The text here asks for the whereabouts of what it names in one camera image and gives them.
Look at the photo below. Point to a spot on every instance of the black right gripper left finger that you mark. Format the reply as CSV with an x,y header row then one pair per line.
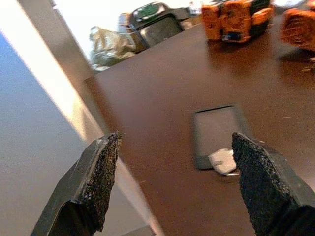
x,y
91,186

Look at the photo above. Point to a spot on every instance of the dark brown wooden table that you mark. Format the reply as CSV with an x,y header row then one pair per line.
x,y
201,118

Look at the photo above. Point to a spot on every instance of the orange snack package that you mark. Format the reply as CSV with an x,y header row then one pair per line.
x,y
299,28
233,20

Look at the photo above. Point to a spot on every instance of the black toaster oven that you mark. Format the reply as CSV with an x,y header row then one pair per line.
x,y
153,25

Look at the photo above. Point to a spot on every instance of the black smartphone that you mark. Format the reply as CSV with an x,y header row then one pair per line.
x,y
214,137

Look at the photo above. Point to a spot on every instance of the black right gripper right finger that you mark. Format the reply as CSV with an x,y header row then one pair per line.
x,y
265,194

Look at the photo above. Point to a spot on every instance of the white key fob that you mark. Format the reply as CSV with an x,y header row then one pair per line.
x,y
222,162

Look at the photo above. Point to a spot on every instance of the clear crumpled plastic bag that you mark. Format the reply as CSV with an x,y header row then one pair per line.
x,y
112,48

